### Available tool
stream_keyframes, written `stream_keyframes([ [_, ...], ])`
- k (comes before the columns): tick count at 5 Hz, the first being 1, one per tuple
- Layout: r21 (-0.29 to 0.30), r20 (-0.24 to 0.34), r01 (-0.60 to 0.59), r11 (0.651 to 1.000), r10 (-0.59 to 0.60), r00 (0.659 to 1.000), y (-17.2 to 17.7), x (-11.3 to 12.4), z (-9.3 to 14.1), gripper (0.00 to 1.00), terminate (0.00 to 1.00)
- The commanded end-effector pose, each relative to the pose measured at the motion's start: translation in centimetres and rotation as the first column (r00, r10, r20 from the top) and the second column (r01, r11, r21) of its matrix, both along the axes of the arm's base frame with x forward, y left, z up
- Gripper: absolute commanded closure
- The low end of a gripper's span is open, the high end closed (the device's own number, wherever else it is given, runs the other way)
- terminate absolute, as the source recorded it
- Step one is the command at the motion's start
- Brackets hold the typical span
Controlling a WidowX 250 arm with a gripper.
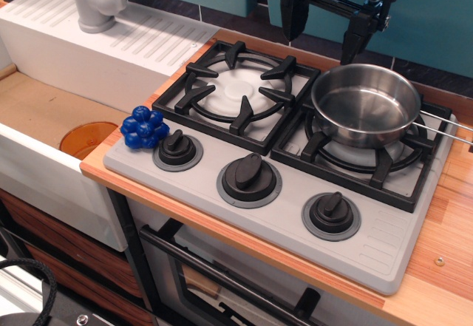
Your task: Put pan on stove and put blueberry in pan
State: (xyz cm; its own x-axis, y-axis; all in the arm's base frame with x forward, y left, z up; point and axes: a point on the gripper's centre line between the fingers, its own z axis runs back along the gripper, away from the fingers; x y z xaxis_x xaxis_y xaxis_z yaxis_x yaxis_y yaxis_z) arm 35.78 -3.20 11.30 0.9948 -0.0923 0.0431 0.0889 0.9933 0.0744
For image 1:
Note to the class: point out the black right burner grate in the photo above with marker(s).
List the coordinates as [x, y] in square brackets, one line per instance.
[395, 175]

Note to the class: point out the black right stove knob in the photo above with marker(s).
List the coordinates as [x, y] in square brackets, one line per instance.
[331, 217]

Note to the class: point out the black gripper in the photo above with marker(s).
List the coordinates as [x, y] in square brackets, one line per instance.
[360, 30]

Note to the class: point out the black middle stove knob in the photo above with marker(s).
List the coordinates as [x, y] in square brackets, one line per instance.
[249, 182]

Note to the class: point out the white sink unit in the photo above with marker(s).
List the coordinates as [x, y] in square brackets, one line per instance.
[54, 77]

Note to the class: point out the black burner grate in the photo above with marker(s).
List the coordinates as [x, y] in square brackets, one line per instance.
[233, 97]
[395, 175]

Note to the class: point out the oven door with handle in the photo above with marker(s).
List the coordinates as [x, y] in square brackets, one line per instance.
[212, 283]

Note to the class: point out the wooden drawer fronts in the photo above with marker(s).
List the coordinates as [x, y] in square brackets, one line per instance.
[95, 273]

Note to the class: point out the teal cabinet right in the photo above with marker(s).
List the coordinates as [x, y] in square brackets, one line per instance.
[435, 33]

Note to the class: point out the black left stove knob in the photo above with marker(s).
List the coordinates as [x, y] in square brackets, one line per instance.
[178, 152]

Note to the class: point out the stainless steel pan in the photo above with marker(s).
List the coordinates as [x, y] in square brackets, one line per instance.
[367, 106]

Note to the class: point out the grey toy faucet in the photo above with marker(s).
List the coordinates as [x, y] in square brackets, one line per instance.
[97, 16]

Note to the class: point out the black left burner grate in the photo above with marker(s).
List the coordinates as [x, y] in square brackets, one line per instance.
[233, 97]

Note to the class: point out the blue toy blueberry cluster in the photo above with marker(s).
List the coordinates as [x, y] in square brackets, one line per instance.
[144, 128]

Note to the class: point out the grey toy stove top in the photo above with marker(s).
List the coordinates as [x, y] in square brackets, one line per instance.
[376, 256]

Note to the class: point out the black stove knob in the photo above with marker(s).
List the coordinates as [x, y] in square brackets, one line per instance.
[178, 152]
[331, 217]
[249, 182]

